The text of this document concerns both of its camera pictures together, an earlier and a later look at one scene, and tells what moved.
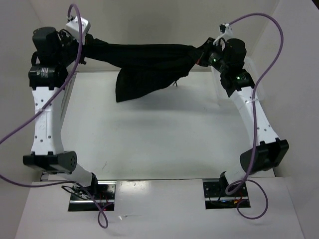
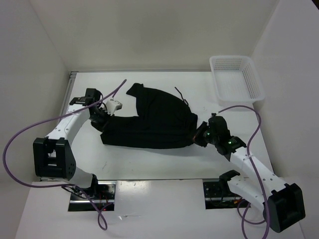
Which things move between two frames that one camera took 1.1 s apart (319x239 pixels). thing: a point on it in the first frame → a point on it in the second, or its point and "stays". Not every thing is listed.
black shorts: x=143 y=69 → x=164 y=121
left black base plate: x=104 y=194 stays
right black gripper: x=210 y=45 → x=197 y=138
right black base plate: x=217 y=198 stays
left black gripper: x=67 y=37 → x=101 y=127
